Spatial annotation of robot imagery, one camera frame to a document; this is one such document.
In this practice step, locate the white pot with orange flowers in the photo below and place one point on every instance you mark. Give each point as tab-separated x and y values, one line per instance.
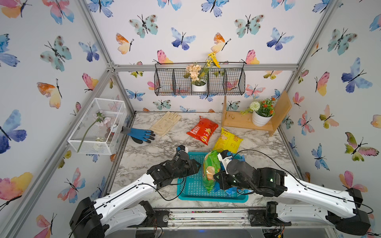
262	111

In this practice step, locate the teal plastic basket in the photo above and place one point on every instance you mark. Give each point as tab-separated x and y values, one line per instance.
193	190

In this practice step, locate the beige rubber glove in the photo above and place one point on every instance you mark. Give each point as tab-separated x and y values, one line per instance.
165	124

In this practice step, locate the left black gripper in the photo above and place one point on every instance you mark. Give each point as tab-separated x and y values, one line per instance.
192	166

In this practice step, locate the dark blue Lay's chips bag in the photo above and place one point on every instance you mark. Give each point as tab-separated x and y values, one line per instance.
220	185

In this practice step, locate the green chips bag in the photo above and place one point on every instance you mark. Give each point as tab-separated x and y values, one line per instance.
211	166

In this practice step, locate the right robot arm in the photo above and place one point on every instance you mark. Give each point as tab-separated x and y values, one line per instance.
340	209

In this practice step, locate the wooden corner shelf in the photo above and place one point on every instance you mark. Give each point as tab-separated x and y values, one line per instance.
248	121

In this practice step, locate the white wire mesh box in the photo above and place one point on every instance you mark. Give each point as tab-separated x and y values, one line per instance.
99	128

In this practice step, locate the light blue chips bag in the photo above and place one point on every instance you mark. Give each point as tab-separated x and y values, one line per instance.
238	190

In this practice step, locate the yellow chips bag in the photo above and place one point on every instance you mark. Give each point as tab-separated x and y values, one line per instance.
227	141

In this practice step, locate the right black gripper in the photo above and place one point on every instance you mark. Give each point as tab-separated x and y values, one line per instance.
222	179

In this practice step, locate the white pot with peach flowers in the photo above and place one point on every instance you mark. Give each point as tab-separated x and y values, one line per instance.
199	75

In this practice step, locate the pink artificial flower stem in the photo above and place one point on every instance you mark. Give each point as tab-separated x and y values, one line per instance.
100	120

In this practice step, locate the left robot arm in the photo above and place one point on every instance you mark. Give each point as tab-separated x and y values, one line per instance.
126	207

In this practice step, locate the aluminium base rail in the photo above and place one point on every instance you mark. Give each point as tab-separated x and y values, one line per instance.
205	218

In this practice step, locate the black wire wall basket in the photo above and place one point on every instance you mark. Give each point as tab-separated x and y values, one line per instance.
186	79

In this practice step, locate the blue black work glove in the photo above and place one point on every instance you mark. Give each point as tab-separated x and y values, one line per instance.
139	136

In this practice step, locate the red chips bag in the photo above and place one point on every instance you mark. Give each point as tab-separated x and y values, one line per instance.
203	130

